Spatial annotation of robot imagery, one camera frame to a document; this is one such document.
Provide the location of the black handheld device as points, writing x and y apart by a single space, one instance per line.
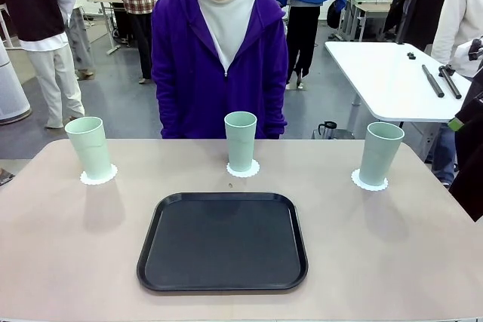
476 50

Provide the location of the black rod with clamp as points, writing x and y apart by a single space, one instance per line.
452 84

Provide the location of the black hanging coat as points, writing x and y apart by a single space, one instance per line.
419 5

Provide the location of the light green plastic cup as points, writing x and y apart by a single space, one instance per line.
241 145
379 156
90 148

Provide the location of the person in cream sweater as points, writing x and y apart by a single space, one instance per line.
464 9

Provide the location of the white work table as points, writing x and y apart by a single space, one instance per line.
388 80

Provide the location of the white scalloped paper coaster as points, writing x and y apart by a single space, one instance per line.
98 182
243 175
355 178

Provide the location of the person's right forearm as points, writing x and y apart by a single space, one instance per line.
164 111

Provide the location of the white cylindrical air purifier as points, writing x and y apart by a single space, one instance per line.
11 88

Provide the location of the black plastic serving tray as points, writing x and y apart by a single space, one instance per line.
222 243

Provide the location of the person in grey trousers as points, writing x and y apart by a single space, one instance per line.
81 39

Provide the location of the person's left forearm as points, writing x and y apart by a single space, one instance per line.
277 118

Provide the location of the dark brown floor item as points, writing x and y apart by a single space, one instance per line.
7 176

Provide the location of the person in purple hoodie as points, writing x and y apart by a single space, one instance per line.
181 54

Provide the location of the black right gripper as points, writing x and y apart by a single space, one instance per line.
471 171

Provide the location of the small black metal piece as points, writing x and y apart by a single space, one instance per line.
411 55

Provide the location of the grey desk with metal legs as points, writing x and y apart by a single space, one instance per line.
371 7

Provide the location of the grey low cabinet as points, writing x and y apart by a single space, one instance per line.
345 134

